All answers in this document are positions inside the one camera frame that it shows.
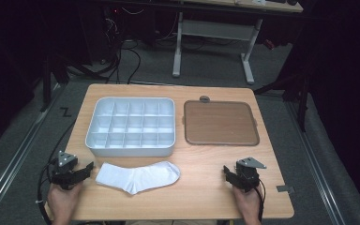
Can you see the person's right hand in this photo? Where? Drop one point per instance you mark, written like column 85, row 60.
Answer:
column 249, row 203

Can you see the brown tray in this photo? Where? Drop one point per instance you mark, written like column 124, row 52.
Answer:
column 220, row 123

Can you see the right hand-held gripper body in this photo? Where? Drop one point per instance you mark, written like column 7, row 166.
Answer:
column 247, row 176

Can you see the grey tape piece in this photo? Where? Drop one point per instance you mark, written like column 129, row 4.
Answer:
column 285, row 188

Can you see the white sock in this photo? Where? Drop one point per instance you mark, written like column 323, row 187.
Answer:
column 137, row 178

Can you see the metal floor rail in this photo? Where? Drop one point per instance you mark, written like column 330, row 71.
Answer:
column 15, row 159
column 314, row 162

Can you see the red object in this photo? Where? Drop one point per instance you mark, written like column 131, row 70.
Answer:
column 269, row 44

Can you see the person's left hand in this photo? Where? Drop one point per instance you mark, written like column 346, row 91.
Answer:
column 62, row 201

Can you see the white divided organizer box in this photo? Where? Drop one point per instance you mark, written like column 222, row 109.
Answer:
column 131, row 153

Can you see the white-framed desk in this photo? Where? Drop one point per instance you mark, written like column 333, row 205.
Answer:
column 215, row 29

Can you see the black metal stand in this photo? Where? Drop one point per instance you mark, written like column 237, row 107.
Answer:
column 46, row 87
column 303, row 103

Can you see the grey round knob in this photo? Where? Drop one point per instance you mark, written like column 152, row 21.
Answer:
column 204, row 99

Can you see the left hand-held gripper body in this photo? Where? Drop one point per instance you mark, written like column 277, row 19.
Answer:
column 63, row 173

